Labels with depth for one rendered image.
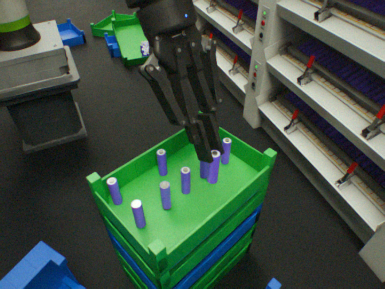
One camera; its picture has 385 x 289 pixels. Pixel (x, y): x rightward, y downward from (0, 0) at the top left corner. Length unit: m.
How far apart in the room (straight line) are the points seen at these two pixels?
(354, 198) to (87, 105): 1.15
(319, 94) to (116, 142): 0.77
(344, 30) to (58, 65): 0.87
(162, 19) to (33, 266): 0.56
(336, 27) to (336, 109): 0.22
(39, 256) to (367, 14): 0.94
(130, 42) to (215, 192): 1.39
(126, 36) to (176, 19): 1.50
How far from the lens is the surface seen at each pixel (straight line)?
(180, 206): 0.57
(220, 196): 0.58
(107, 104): 1.43
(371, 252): 0.96
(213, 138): 0.45
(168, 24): 0.38
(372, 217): 0.93
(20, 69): 1.10
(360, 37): 0.82
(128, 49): 1.81
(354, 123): 0.86
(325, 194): 1.06
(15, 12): 1.10
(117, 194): 0.56
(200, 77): 0.42
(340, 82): 0.93
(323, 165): 0.99
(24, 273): 0.73
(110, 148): 1.18
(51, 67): 1.10
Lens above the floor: 0.79
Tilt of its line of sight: 43 degrees down
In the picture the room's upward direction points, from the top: straight up
